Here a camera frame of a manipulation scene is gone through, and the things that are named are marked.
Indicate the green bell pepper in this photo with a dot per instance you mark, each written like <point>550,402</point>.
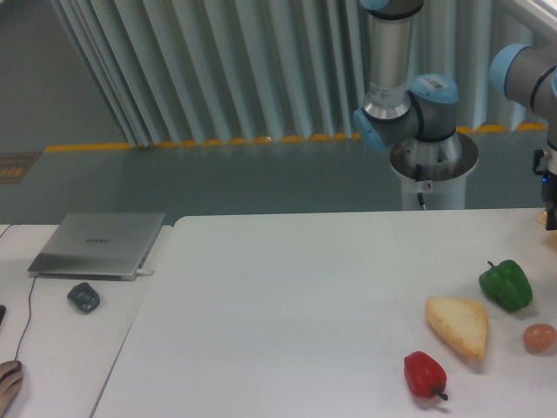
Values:
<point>506,285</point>

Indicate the red bell pepper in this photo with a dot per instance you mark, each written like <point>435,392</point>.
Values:
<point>425,377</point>

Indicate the white pleated curtain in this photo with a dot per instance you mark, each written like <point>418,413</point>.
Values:
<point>198,71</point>

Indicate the silver closed laptop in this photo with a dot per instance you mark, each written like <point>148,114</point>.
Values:
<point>99,246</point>

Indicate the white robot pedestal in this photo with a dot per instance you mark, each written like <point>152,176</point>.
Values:
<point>433,175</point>

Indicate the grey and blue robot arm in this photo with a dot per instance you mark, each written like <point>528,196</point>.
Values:
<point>416,121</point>

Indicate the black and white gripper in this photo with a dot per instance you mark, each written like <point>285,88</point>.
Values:
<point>544,165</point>

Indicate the person's hand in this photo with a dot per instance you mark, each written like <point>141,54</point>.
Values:
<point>11,383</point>

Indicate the slice of bread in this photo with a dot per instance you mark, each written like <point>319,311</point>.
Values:
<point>461,323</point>

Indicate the brown egg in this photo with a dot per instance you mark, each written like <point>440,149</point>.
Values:
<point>539,337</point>

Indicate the yellow pepper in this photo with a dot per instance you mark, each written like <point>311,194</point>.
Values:
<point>542,218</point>

